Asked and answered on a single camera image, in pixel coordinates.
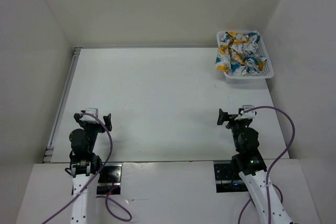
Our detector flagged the colourful printed shorts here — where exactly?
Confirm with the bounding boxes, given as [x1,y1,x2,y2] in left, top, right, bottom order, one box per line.
[215,31,267,77]

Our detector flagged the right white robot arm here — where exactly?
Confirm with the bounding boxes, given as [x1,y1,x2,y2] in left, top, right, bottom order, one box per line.
[217,105,294,223]

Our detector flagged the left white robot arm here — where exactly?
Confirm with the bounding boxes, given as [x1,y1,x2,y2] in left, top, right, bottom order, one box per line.
[69,108,112,223]

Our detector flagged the white plastic basket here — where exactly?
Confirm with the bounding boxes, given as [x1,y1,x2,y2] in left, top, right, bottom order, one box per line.
[216,31,274,82]

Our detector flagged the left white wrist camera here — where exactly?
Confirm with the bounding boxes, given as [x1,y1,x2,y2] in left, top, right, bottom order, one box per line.
[80,108,98,124]

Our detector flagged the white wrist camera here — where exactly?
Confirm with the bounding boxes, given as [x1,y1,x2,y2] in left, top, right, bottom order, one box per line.
[234,105,256,121]
[80,108,98,124]

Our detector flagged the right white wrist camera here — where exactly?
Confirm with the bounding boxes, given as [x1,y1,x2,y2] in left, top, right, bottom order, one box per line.
[234,105,256,121]

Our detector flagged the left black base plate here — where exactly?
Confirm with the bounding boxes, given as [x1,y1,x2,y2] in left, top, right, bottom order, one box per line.
[97,163,122,195]

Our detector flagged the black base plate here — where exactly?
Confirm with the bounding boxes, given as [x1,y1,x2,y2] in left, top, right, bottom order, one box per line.
[97,163,122,195]
[214,162,248,193]

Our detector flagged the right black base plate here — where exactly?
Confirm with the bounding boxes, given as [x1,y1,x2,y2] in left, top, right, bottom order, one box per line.
[214,162,248,193]

